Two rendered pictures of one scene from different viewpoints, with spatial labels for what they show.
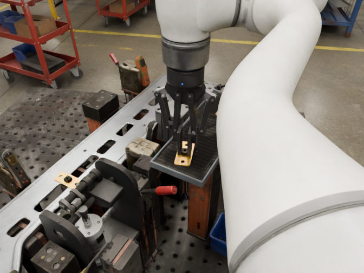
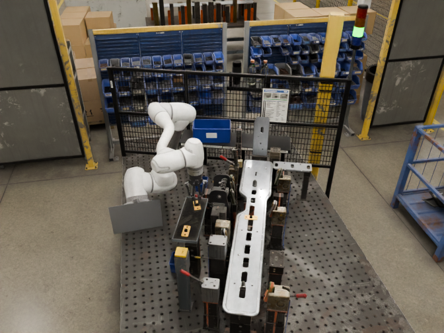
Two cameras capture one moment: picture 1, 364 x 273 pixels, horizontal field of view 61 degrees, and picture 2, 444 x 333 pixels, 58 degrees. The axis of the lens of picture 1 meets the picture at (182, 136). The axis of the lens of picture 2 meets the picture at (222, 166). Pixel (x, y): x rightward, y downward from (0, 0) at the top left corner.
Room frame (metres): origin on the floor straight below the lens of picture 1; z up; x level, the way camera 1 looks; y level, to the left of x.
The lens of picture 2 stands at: (2.33, -0.52, 2.73)
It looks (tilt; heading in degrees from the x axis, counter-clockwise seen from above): 35 degrees down; 159
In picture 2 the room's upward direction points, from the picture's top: straight up
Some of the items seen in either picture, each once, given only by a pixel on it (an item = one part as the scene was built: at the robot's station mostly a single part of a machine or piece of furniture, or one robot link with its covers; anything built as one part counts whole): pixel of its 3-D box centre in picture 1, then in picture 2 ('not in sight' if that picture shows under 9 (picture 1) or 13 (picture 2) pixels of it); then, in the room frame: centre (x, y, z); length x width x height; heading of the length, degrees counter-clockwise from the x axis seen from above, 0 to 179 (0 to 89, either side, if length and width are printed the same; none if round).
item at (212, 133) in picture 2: not in sight; (211, 131); (-0.37, 0.42, 1.10); 0.30 x 0.17 x 0.13; 68
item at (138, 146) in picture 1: (146, 188); (222, 246); (0.67, 0.12, 0.89); 0.13 x 0.11 x 0.38; 61
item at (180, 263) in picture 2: not in sight; (184, 281); (0.87, -0.20, 0.92); 0.08 x 0.08 x 0.44; 61
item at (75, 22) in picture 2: not in sight; (91, 46); (-4.73, -0.19, 0.52); 1.20 x 0.80 x 1.05; 167
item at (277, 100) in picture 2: not in sight; (275, 105); (-0.24, 0.91, 1.30); 0.23 x 0.02 x 0.31; 61
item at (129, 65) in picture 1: (136, 100); (276, 312); (1.21, 0.21, 0.88); 0.15 x 0.11 x 0.36; 61
